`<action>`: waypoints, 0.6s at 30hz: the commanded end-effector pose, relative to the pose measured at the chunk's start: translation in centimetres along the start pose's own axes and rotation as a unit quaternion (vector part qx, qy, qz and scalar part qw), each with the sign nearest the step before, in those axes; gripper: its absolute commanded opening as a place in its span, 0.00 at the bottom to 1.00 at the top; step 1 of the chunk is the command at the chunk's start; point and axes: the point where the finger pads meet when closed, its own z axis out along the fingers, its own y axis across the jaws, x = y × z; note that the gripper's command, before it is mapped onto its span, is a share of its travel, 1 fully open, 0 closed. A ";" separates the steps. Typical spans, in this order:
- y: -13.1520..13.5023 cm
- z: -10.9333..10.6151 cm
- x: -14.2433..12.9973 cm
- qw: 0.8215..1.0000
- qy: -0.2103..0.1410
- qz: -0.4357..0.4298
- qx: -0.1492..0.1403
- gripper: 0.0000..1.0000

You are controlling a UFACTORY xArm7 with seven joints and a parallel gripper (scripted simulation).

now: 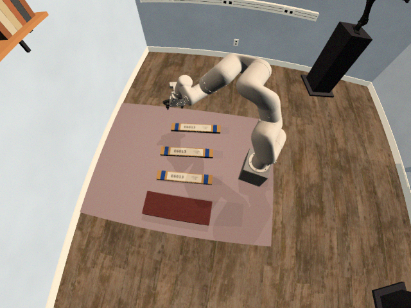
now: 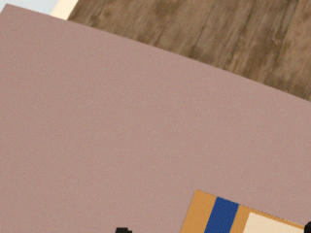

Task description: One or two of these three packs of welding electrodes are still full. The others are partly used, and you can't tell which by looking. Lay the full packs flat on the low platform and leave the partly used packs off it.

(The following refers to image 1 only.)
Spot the cream label strip with blue and orange bands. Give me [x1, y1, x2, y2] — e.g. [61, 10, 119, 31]
[156, 170, 213, 185]
[160, 146, 213, 158]
[171, 123, 220, 133]

